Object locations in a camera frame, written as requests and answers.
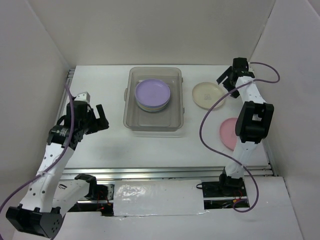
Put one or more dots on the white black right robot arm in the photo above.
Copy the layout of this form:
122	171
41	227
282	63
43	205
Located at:
252	125

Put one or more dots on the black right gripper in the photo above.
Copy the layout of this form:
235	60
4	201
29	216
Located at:
227	73

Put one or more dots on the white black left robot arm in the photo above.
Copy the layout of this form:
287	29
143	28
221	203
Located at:
42	211

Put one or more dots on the aluminium rail frame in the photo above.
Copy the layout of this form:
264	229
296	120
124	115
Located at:
194	151

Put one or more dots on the cream plastic plate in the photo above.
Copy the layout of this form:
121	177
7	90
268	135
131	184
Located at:
206	94

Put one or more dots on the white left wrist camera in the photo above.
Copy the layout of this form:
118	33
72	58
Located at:
83	96

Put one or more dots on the blue plastic plate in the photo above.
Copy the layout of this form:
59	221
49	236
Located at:
152	110

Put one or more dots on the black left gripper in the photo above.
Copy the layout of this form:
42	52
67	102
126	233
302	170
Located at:
99	124

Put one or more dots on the white glossy cover panel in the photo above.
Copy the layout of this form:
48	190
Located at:
158	198

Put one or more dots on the pink plastic plate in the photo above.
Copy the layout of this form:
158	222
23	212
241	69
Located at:
227	133

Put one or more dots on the clear plastic bin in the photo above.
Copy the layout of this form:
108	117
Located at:
168	120

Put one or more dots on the purple plate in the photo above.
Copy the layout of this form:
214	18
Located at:
153	93

